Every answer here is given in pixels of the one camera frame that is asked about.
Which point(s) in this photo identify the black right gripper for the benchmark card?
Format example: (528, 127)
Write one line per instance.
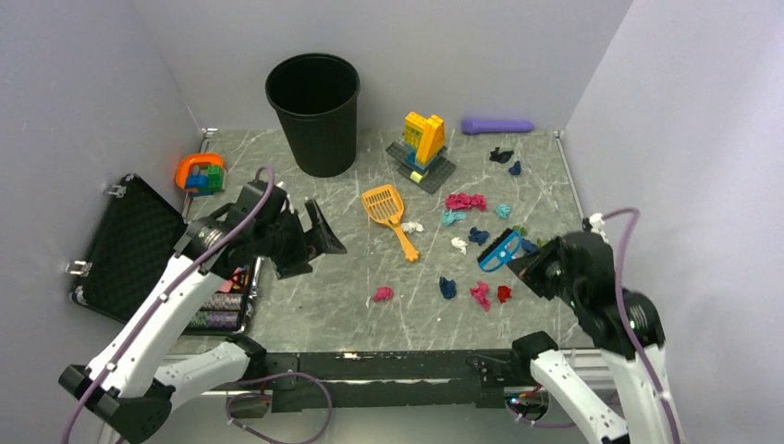
(529, 265)

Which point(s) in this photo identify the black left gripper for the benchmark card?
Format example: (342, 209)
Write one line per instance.
(319, 240)

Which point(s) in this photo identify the blue hand brush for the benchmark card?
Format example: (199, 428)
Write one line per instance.
(500, 251)

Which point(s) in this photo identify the orange slotted scoop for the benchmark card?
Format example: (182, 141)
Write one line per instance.
(385, 207)

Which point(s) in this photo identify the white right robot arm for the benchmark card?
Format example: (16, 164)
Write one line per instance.
(580, 269)

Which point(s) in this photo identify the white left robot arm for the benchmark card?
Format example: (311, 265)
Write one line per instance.
(129, 385)

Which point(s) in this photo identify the red paper scrap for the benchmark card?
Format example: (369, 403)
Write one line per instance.
(503, 294)

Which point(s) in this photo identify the pink paper scrap front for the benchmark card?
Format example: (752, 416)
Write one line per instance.
(479, 292)

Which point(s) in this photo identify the pink paper scrap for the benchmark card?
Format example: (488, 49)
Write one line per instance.
(383, 294)
(479, 292)

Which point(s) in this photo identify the navy paper scrap middle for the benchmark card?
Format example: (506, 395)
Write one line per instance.
(478, 236)

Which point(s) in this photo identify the navy paper scrap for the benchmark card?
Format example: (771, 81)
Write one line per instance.
(478, 236)
(448, 288)

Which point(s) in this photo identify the pink paper scrap left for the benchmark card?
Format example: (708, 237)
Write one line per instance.
(383, 294)

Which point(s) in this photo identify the navy paper scrap front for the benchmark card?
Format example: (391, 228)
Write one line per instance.
(448, 288)

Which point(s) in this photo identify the teal paper scrap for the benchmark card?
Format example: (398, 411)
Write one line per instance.
(449, 217)

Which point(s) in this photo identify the dark blue scrap far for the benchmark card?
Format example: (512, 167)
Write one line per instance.
(516, 169)

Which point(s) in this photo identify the magenta paper scrap large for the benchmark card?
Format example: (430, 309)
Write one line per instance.
(465, 201)

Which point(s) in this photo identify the white paper scrap near scoop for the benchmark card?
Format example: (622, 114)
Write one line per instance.
(412, 227)

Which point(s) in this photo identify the black paper scrap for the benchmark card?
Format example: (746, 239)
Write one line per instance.
(500, 156)

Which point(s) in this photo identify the yellow toy brick building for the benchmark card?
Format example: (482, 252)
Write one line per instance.
(421, 152)

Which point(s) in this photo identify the purple cylinder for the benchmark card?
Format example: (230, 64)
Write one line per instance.
(475, 125)

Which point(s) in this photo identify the black plastic bin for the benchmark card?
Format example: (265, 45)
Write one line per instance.
(315, 97)

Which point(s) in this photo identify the black open case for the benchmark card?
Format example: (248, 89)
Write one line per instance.
(129, 253)

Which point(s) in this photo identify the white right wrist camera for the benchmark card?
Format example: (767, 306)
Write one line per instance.
(595, 224)

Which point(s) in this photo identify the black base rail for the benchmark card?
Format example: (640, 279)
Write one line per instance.
(366, 379)

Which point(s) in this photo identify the orange ring toy bricks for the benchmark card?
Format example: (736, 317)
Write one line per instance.
(201, 174)

